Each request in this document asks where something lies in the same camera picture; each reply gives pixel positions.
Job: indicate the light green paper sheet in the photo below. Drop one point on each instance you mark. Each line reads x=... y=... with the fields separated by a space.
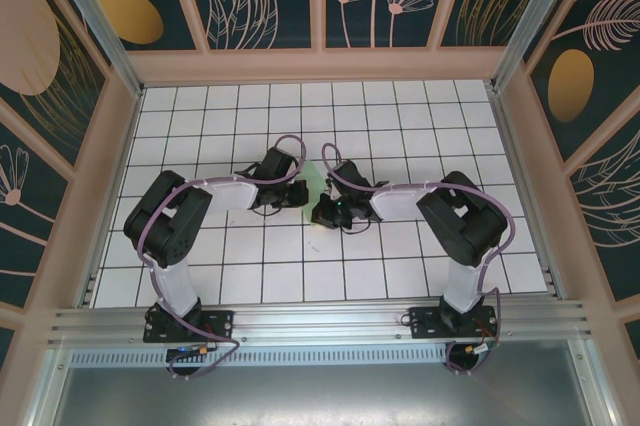
x=312 y=178

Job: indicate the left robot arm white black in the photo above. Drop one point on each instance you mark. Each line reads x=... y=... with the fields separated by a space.
x=175 y=286

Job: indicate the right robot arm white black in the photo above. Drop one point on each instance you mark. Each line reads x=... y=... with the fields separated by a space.
x=465 y=281

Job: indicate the brushed metal sheet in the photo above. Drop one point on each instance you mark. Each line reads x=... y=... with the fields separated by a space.
x=320 y=396

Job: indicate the aluminium mounting rail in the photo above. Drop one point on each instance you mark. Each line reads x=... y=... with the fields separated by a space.
x=320 y=321

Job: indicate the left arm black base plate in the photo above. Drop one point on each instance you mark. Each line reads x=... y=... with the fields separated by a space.
x=220 y=321

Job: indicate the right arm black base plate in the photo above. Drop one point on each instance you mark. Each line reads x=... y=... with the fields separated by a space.
x=425 y=321

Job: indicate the long aluminium side rail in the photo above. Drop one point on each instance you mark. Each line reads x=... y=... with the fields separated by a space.
x=520 y=171

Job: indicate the aluminium frame post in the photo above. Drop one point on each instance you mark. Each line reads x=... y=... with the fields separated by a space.
x=100 y=31
x=540 y=21

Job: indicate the short aluminium side rail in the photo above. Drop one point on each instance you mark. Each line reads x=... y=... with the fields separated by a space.
x=89 y=291

